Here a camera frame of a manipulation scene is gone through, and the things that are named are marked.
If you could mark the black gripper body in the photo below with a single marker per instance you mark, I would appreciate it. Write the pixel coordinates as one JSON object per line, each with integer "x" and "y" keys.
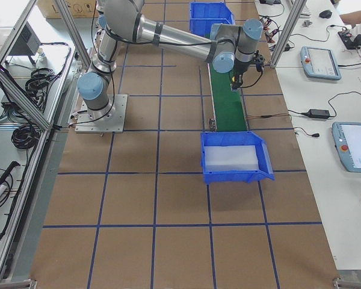
{"x": 239, "y": 70}

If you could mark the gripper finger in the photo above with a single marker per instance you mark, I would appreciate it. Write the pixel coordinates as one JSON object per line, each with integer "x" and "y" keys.
{"x": 238, "y": 81}

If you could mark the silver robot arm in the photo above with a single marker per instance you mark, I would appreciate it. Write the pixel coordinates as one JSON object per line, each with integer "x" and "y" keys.
{"x": 228, "y": 48}

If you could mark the operator hand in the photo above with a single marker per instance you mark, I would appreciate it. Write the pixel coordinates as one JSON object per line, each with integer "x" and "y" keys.
{"x": 357, "y": 41}

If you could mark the green conveyor belt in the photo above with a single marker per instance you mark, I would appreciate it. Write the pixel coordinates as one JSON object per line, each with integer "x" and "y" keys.
{"x": 227, "y": 104}

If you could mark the blue bin left side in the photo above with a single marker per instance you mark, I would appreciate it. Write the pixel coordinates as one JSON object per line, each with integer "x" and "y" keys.
{"x": 204, "y": 14}

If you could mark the blue bin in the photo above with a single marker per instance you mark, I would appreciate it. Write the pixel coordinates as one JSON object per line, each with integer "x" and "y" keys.
{"x": 234, "y": 157}
{"x": 204, "y": 14}

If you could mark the far teach pendant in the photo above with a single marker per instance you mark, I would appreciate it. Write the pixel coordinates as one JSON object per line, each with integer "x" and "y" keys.
{"x": 319, "y": 63}

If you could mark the teach pendant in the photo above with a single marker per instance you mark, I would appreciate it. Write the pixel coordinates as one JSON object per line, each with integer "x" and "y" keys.
{"x": 319, "y": 63}
{"x": 347, "y": 138}

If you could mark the blue bin right side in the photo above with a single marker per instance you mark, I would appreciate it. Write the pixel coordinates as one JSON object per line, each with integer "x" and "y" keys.
{"x": 234, "y": 157}

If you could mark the black power adapter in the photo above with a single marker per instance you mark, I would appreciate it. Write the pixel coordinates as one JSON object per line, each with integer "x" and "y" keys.
{"x": 319, "y": 114}

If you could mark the black computer mouse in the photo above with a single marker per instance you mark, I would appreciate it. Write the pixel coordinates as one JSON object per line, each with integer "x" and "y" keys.
{"x": 326, "y": 14}

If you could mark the near teach pendant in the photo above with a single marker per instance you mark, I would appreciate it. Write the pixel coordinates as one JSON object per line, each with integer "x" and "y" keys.
{"x": 347, "y": 138}

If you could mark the aluminium frame post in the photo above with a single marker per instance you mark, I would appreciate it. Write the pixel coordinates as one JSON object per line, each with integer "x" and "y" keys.
{"x": 287, "y": 31}

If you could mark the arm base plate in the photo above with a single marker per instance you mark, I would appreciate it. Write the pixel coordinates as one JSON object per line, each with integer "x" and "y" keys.
{"x": 109, "y": 119}

